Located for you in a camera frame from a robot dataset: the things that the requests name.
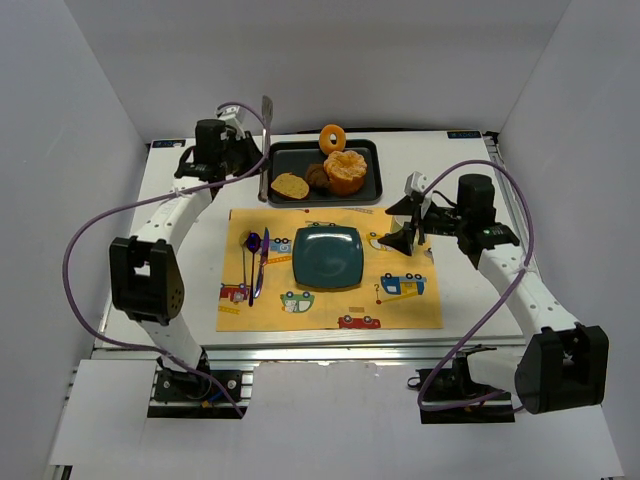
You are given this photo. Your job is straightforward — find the silver metal tongs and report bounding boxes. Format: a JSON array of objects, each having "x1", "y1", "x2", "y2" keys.
[{"x1": 258, "y1": 95, "x2": 273, "y2": 203}]

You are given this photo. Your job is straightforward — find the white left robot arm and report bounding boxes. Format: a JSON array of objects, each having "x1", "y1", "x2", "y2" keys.
[{"x1": 109, "y1": 110, "x2": 262, "y2": 372}]

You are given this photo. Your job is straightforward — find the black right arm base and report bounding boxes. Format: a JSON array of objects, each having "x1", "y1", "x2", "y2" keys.
[{"x1": 419, "y1": 346, "x2": 516, "y2": 425}]

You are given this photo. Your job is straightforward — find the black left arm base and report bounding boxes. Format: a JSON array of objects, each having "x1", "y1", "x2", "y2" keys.
[{"x1": 147, "y1": 367, "x2": 251, "y2": 420}]

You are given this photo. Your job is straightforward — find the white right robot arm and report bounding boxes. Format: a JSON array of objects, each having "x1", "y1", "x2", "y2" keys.
[{"x1": 380, "y1": 172, "x2": 609, "y2": 414}]

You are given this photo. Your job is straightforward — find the pale yellow cup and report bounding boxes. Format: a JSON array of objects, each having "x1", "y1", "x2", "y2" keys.
[{"x1": 389, "y1": 215, "x2": 411, "y2": 234}]

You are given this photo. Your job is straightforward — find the yellow vehicle print placemat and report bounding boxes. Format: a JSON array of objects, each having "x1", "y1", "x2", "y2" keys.
[{"x1": 217, "y1": 208, "x2": 443, "y2": 332}]

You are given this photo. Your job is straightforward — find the black baking tray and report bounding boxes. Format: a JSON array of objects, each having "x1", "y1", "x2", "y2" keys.
[{"x1": 266, "y1": 138, "x2": 384, "y2": 208}]

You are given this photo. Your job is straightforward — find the sugared orange brioche bun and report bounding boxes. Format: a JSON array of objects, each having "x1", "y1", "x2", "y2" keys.
[{"x1": 323, "y1": 150, "x2": 368, "y2": 197}]

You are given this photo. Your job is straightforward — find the dark teal square plate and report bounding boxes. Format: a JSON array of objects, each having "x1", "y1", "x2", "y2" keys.
[{"x1": 292, "y1": 225, "x2": 364, "y2": 290}]

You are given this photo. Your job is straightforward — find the brown chocolate croissant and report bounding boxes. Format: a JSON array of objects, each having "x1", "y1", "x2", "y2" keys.
[{"x1": 304, "y1": 163, "x2": 331, "y2": 196}]

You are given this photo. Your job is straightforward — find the purple iridescent spoon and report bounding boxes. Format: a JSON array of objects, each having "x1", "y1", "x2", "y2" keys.
[{"x1": 245, "y1": 231, "x2": 261, "y2": 307}]

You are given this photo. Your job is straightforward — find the purple iridescent knife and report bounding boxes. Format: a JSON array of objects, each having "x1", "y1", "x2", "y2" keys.
[{"x1": 253, "y1": 228, "x2": 270, "y2": 299}]

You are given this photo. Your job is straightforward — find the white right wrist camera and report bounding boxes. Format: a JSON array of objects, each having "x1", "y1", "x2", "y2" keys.
[{"x1": 404, "y1": 171, "x2": 429, "y2": 198}]

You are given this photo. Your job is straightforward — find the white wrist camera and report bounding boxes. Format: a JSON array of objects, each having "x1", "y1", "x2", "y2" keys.
[
  {"x1": 216, "y1": 104, "x2": 245, "y2": 135},
  {"x1": 404, "y1": 171, "x2": 429, "y2": 198}
]

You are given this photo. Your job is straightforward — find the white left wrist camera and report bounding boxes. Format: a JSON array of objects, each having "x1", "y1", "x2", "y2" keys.
[{"x1": 216, "y1": 104, "x2": 245, "y2": 135}]

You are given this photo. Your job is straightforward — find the glazed ring donut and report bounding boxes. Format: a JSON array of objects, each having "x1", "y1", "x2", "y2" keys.
[{"x1": 318, "y1": 124, "x2": 346, "y2": 155}]

